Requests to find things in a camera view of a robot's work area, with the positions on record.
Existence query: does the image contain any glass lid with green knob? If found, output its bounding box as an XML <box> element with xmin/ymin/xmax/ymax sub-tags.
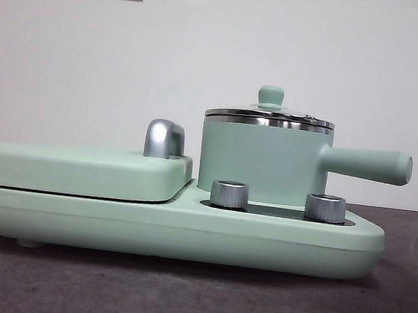
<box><xmin>204</xmin><ymin>79</ymin><xmax>338</xmax><ymax>132</ymax></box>

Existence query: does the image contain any mint green steamer pot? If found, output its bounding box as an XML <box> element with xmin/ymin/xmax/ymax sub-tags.
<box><xmin>193</xmin><ymin>108</ymin><xmax>418</xmax><ymax>221</ymax></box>

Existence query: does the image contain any silver control knob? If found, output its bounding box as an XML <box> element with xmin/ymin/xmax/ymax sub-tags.
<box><xmin>302</xmin><ymin>191</ymin><xmax>348</xmax><ymax>224</ymax></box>
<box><xmin>208</xmin><ymin>178</ymin><xmax>251</xmax><ymax>210</ymax></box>

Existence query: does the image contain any mint green breakfast machine base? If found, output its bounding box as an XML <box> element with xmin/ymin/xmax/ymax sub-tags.
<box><xmin>0</xmin><ymin>168</ymin><xmax>389</xmax><ymax>288</ymax></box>

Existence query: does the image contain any silver griddle cover handle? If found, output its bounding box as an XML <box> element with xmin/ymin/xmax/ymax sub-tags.
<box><xmin>142</xmin><ymin>117</ymin><xmax>188</xmax><ymax>161</ymax></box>

